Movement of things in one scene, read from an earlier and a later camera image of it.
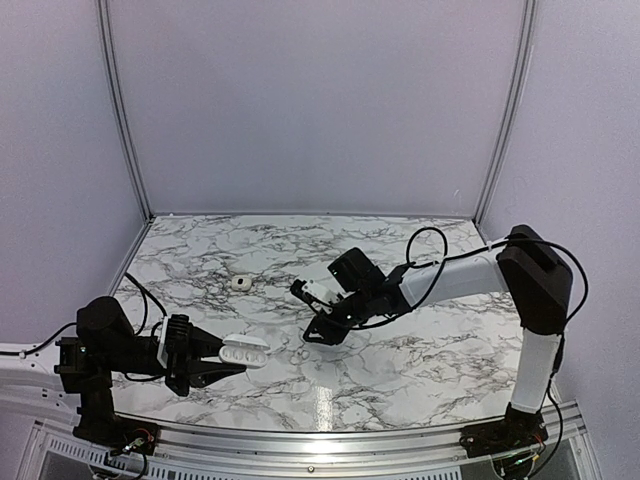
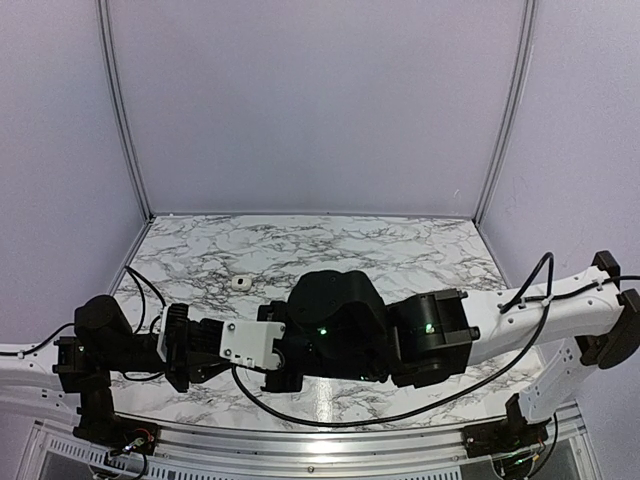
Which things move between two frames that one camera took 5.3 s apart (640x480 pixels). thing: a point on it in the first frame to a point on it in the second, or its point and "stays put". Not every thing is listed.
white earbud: [241, 283] stays put
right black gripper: [331, 334] to [273, 311]
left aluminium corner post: [108, 42] stays put
